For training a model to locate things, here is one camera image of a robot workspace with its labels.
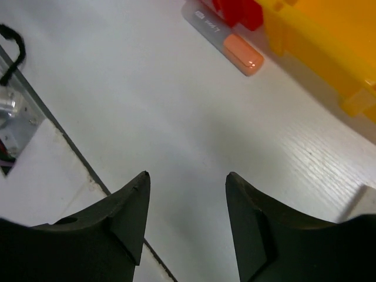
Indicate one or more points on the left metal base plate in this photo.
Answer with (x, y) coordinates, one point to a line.
(21, 116)

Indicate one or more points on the red plastic bin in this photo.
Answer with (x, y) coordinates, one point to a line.
(246, 12)

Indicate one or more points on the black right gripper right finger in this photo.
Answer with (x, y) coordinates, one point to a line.
(274, 242)

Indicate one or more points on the yellow plastic bin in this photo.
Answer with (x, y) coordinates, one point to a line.
(336, 39)

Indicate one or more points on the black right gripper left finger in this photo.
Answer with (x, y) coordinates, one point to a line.
(102, 242)

